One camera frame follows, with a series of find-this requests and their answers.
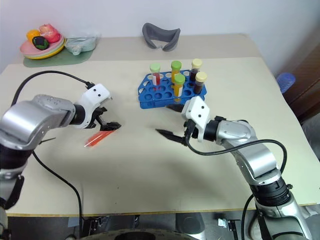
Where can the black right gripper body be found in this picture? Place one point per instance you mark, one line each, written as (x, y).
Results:
(191, 130)

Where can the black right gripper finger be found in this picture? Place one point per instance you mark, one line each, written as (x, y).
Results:
(173, 137)
(178, 108)

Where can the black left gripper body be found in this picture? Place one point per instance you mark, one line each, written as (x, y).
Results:
(96, 122)

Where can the red test tube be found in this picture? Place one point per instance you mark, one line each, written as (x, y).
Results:
(96, 139)

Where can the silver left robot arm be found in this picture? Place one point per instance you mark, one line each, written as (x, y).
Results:
(30, 117)

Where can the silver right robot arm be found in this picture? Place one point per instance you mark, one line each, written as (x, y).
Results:
(257, 160)

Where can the blue test tube rack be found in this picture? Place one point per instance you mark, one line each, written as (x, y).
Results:
(160, 96)

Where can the green-capped orange liquid tube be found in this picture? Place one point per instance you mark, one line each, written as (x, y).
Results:
(178, 86)
(176, 67)

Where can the yellow-capped dark liquid tube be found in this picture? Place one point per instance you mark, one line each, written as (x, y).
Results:
(200, 83)
(196, 68)

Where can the green-capped red liquid tube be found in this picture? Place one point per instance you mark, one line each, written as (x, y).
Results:
(155, 75)

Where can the green table mat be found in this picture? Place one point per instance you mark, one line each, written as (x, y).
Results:
(75, 58)

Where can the grey headset face cushion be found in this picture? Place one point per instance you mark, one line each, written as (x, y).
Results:
(150, 37)

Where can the clear plastic bag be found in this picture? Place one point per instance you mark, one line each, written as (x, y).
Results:
(81, 43)

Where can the yellow plate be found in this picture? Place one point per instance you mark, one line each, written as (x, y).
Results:
(56, 51)

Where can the grey rounded shape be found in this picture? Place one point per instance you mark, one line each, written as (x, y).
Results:
(190, 222)

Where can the metal clamp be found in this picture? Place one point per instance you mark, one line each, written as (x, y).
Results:
(96, 220)
(226, 223)

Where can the dark green toy fruit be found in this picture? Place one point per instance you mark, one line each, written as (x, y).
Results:
(40, 42)

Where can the red toy apple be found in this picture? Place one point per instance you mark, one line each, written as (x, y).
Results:
(51, 33)

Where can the pink plate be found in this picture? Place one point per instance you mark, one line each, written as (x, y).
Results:
(28, 48)

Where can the orange toy fruit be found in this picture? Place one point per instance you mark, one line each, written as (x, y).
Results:
(33, 35)

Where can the grey fabric object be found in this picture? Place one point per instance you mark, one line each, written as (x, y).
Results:
(312, 137)

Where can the brown wooden cabinet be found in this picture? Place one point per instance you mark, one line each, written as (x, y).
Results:
(307, 82)

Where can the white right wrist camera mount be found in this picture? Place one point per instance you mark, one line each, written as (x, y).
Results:
(197, 110)

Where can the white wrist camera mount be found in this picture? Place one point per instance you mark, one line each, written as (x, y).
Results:
(197, 110)
(96, 93)

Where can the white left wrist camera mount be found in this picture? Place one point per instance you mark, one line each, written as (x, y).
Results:
(96, 93)

